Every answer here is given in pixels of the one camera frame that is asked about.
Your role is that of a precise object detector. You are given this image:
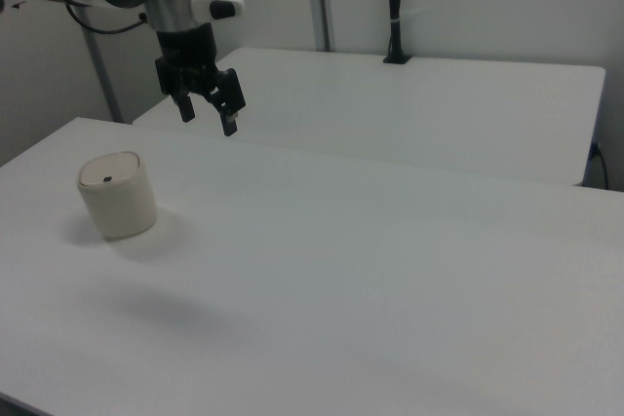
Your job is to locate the white cable tie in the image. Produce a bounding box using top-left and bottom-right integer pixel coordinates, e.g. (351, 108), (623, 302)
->
(389, 6), (431, 28)

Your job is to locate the white side table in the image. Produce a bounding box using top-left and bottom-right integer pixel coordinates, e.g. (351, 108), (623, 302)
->
(132, 47), (607, 188)

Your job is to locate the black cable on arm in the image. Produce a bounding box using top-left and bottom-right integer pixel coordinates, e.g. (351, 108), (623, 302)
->
(62, 0), (148, 37)

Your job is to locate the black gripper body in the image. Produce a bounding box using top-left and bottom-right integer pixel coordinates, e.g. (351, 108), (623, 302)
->
(154, 22), (247, 113)

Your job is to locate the cream trash bin with lid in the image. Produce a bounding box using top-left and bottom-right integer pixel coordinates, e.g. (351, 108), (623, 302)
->
(76, 149), (159, 242)

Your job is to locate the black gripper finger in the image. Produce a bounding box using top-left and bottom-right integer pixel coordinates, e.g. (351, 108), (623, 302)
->
(216, 102), (241, 138)
(175, 93), (197, 125)

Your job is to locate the black cable beside table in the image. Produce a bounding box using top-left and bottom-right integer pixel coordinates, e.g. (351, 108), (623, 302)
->
(589, 140), (611, 190)

